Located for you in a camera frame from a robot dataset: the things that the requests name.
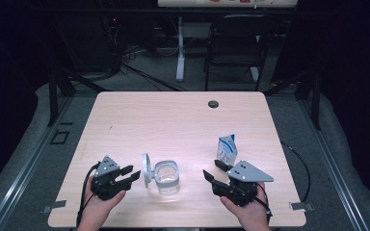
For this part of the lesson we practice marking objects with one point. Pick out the white desk leg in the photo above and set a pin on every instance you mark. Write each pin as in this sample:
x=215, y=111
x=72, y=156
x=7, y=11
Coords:
x=254, y=73
x=180, y=64

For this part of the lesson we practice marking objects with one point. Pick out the person's right hand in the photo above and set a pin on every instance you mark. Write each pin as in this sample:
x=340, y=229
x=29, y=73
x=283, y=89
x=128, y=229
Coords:
x=253, y=216

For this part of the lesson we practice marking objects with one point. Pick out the black metal stand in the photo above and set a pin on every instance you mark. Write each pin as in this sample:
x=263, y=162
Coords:
x=53, y=96
x=316, y=102

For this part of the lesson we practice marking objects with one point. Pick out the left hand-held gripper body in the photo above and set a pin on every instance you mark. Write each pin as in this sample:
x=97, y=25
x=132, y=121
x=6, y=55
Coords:
x=106, y=187

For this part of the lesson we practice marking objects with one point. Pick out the person's left hand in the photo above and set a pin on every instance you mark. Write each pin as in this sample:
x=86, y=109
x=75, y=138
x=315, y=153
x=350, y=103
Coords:
x=96, y=211

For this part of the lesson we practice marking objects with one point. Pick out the clear pitcher with white lid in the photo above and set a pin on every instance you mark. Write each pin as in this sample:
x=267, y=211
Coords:
x=146, y=170

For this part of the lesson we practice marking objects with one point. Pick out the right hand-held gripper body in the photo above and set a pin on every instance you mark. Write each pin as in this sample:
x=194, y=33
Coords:
x=242, y=192

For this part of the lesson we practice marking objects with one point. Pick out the black metal crossbar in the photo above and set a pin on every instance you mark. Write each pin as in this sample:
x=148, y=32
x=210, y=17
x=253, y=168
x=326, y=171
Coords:
x=109, y=11

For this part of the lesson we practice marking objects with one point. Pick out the black round table grommet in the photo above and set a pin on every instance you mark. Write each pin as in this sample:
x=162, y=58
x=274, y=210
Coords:
x=213, y=104

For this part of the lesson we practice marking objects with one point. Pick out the white and blue milk carton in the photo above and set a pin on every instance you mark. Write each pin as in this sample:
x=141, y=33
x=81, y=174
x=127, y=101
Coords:
x=227, y=149

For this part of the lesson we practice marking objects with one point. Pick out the black folding chair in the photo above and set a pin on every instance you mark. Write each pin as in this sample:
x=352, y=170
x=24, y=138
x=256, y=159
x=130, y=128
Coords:
x=237, y=41

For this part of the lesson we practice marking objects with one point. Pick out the grey tape strip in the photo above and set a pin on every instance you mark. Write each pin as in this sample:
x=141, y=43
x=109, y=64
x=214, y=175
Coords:
x=54, y=206
x=302, y=206

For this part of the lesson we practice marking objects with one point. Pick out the dark equipment cabinet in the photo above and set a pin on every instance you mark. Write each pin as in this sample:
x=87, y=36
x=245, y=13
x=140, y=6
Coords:
x=86, y=41

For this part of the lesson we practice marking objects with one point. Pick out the aluminium floor rail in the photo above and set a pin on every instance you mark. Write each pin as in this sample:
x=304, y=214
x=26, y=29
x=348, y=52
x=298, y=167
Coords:
x=29, y=166
x=330, y=166

